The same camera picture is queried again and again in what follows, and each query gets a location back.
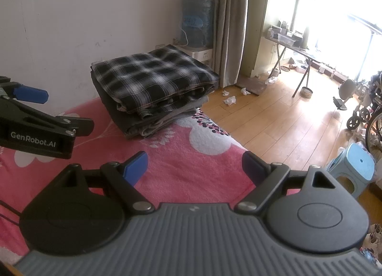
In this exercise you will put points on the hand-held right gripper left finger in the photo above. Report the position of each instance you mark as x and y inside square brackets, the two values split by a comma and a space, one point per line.
[135, 168]

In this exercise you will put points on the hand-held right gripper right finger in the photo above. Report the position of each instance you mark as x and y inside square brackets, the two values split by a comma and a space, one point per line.
[253, 168]

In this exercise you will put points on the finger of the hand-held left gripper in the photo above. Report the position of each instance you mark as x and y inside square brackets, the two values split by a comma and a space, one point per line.
[80, 126]
[31, 94]

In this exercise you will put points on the black white plaid pants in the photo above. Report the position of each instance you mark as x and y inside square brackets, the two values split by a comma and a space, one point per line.
[149, 76]

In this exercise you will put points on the stack of folded clothes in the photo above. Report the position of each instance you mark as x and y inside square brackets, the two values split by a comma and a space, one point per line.
[143, 126]

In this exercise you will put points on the pink floral blanket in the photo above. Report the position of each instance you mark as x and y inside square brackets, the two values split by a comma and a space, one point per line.
[185, 168]

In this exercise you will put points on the white crumpled tissue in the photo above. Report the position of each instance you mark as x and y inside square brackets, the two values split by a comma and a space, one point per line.
[225, 93]
[245, 91]
[229, 101]

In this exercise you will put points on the brown floor mat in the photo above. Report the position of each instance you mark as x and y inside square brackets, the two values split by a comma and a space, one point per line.
[252, 85]

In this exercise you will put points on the white plastic bag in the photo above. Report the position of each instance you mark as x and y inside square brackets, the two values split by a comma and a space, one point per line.
[273, 78]

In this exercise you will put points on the metal bowl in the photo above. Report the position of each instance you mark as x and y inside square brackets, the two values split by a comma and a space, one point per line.
[306, 92]

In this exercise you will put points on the light blue plastic stool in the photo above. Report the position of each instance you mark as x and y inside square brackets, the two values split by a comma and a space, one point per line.
[358, 162]

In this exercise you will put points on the cream low cabinet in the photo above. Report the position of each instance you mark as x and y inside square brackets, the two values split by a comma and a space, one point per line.
[268, 55]

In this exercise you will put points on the white cardboard box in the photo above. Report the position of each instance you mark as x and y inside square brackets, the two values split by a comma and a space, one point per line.
[203, 55]

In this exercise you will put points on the folding table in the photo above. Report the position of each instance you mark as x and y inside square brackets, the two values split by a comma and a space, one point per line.
[295, 49]

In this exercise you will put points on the clear plastic box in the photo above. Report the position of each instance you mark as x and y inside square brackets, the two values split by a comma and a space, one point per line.
[286, 38]

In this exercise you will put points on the grey curtain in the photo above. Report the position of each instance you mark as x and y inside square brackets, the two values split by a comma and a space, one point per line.
[229, 25]

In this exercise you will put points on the blue water jug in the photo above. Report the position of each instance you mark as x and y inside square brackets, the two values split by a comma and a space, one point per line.
[197, 22]

